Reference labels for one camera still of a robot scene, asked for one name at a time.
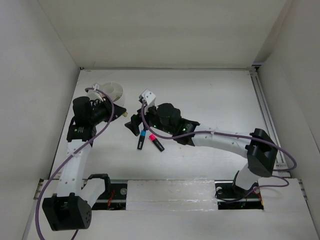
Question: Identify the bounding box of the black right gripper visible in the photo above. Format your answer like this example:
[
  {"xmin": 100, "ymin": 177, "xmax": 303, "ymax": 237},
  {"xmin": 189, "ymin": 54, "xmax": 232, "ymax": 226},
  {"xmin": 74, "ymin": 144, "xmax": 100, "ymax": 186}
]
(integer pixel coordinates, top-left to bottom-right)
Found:
[{"xmin": 124, "ymin": 101, "xmax": 175, "ymax": 136}]

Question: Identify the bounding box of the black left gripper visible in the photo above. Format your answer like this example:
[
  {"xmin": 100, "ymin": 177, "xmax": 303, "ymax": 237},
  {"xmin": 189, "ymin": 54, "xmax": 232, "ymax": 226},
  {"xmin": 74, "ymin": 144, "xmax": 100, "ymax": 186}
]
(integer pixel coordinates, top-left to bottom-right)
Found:
[{"xmin": 89, "ymin": 96, "xmax": 126, "ymax": 126}]

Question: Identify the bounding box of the blue cap black marker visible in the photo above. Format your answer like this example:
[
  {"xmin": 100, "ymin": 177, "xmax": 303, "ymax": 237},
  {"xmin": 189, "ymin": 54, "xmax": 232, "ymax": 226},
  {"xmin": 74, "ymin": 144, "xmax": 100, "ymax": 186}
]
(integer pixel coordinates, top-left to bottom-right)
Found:
[{"xmin": 137, "ymin": 130, "xmax": 146, "ymax": 150}]

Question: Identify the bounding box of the pink cap black marker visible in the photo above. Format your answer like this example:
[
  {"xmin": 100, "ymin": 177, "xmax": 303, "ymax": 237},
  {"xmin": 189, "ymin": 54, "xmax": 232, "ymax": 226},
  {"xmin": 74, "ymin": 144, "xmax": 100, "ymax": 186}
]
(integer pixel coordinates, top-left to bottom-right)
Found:
[{"xmin": 148, "ymin": 134, "xmax": 165, "ymax": 152}]

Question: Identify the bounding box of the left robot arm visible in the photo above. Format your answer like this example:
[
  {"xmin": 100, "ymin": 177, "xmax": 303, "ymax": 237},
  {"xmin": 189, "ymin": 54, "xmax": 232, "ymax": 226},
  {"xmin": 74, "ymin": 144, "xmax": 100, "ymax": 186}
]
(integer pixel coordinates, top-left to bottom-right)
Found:
[{"xmin": 42, "ymin": 96, "xmax": 126, "ymax": 231}]

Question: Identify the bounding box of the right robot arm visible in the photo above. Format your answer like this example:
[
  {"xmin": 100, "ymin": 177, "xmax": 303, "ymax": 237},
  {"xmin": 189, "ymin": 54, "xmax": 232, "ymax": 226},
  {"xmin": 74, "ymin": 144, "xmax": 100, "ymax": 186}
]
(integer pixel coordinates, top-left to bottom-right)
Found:
[{"xmin": 125, "ymin": 103, "xmax": 278, "ymax": 197}]

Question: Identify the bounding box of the white round compartment container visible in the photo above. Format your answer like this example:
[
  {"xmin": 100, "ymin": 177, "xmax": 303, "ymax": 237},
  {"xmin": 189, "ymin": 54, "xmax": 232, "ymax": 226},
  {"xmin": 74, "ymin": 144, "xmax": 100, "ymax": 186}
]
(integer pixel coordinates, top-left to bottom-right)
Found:
[{"xmin": 102, "ymin": 82, "xmax": 125, "ymax": 107}]

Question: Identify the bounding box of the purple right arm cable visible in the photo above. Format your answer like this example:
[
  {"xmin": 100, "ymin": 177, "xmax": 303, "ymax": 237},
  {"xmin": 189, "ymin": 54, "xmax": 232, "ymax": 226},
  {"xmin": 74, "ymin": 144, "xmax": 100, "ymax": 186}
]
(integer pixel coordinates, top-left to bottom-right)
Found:
[{"xmin": 139, "ymin": 98, "xmax": 298, "ymax": 203}]

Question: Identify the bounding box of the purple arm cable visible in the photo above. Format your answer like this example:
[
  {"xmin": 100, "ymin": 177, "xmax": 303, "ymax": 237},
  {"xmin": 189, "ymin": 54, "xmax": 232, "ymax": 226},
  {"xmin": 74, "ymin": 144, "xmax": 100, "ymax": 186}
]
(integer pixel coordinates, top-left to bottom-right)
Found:
[
  {"xmin": 34, "ymin": 86, "xmax": 118, "ymax": 240},
  {"xmin": 139, "ymin": 98, "xmax": 298, "ymax": 203}
]

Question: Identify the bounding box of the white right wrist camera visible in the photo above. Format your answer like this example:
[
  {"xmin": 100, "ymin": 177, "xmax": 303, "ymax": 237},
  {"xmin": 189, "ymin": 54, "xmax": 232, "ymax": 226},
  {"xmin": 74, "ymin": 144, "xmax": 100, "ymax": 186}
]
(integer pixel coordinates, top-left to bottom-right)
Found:
[{"xmin": 138, "ymin": 89, "xmax": 156, "ymax": 108}]

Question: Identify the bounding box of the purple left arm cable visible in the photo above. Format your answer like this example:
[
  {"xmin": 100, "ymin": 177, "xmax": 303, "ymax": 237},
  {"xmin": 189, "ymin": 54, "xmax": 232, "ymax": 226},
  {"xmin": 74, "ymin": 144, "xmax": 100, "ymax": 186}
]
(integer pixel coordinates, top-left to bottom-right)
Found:
[{"xmin": 34, "ymin": 86, "xmax": 118, "ymax": 240}]

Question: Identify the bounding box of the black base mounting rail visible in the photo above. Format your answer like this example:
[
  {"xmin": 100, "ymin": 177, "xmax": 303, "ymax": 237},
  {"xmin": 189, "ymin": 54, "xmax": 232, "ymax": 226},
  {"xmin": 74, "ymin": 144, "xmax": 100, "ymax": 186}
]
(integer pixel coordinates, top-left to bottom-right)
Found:
[{"xmin": 93, "ymin": 179, "xmax": 264, "ymax": 212}]

